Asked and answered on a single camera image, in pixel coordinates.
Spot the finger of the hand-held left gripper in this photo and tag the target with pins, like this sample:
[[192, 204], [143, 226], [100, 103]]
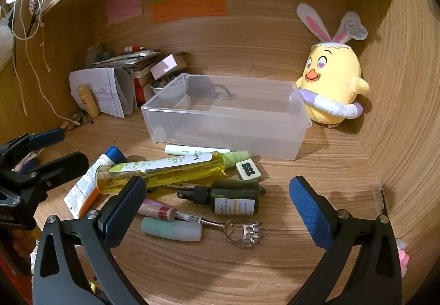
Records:
[[48, 135], [65, 162]]

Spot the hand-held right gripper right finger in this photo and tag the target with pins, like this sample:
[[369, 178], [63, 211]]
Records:
[[309, 208]]

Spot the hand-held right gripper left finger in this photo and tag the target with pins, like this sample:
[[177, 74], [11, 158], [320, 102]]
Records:
[[120, 215]]

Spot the white orange tube blue cap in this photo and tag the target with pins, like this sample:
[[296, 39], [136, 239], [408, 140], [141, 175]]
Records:
[[84, 188]]

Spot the mint green small bottle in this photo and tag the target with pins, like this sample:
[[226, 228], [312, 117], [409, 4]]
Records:
[[172, 229]]

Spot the yellow liquid spray bottle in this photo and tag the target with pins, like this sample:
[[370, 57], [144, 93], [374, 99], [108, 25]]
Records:
[[165, 171]]

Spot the green dotted mahjong tile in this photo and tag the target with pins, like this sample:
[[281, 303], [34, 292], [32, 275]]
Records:
[[248, 169]]

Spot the dark green spray bottle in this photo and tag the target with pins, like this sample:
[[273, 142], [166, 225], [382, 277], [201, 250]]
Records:
[[233, 198]]

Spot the clear plastic storage box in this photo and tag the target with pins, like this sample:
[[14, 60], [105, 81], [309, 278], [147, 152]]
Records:
[[227, 126]]

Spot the white red lip balm tube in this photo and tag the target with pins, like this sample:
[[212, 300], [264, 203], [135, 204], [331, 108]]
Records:
[[156, 213]]

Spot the small yellow bottle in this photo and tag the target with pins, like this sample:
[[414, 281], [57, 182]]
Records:
[[87, 102]]

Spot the orange quilted jacket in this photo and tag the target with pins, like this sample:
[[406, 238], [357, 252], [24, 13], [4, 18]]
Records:
[[7, 260]]

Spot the thin dark pen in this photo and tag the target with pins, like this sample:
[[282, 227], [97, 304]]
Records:
[[178, 185]]

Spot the folded white paper sheets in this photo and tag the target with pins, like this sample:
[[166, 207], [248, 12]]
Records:
[[110, 92]]

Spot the clear acrylic panel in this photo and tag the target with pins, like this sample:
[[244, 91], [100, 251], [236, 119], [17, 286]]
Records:
[[384, 198]]

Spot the pale green tube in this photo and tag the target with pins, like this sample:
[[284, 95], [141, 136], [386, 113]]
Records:
[[185, 149]]

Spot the white plush toy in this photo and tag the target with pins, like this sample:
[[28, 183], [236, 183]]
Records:
[[5, 40]]

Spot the pink soft item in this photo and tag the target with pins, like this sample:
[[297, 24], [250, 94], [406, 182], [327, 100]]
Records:
[[403, 257]]

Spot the stack of books and papers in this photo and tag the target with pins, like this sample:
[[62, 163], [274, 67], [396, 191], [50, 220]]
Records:
[[137, 62]]

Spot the red white marker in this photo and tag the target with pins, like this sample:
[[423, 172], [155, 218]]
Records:
[[134, 48]]

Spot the small bowl of trinkets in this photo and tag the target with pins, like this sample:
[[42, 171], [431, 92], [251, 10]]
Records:
[[161, 86]]

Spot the yellow chick plush toy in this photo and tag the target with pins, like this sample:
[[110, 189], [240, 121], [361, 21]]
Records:
[[333, 81]]

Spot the pink white carton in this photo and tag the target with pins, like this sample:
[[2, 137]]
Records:
[[166, 66]]

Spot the pink sticky note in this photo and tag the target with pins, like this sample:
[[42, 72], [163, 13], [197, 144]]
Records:
[[123, 7]]

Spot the orange sticky note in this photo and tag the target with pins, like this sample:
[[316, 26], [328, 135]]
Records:
[[189, 8]]

